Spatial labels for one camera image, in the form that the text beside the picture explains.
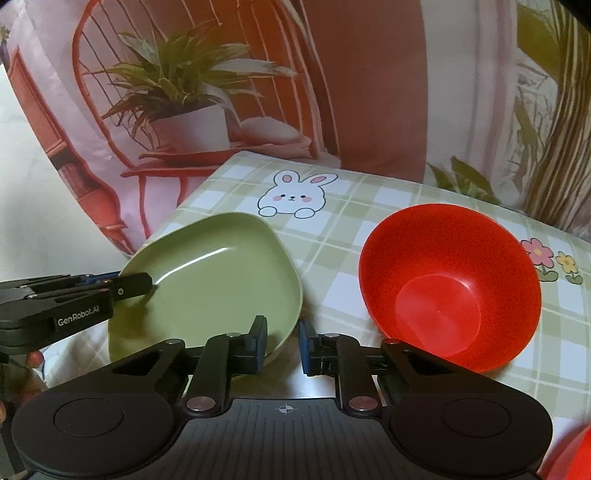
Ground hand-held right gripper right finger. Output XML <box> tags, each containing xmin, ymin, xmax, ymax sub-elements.
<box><xmin>298</xmin><ymin>320</ymin><xmax>446</xmax><ymax>414</ymax></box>

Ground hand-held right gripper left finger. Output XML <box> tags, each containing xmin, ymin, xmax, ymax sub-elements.
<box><xmin>111</xmin><ymin>315</ymin><xmax>269</xmax><ymax>414</ymax></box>

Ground green plate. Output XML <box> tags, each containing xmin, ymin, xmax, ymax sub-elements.
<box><xmin>107</xmin><ymin>212</ymin><xmax>304</xmax><ymax>376</ymax></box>

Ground person's left hand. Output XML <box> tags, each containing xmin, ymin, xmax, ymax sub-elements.
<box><xmin>0</xmin><ymin>351</ymin><xmax>47</xmax><ymax>423</ymax></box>

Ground green checked bunny tablecloth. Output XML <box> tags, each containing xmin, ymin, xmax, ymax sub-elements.
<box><xmin>44</xmin><ymin>151</ymin><xmax>591</xmax><ymax>457</ymax></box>

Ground red plastic bowl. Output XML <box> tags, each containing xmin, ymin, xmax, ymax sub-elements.
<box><xmin>358</xmin><ymin>203</ymin><xmax>542</xmax><ymax>375</ymax></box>

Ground printed plant and chair cloth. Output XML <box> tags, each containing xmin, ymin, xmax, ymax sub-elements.
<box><xmin>0</xmin><ymin>0</ymin><xmax>591</xmax><ymax>257</ymax></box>

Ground red plastic dish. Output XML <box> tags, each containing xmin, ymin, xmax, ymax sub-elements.
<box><xmin>539</xmin><ymin>424</ymin><xmax>591</xmax><ymax>480</ymax></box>

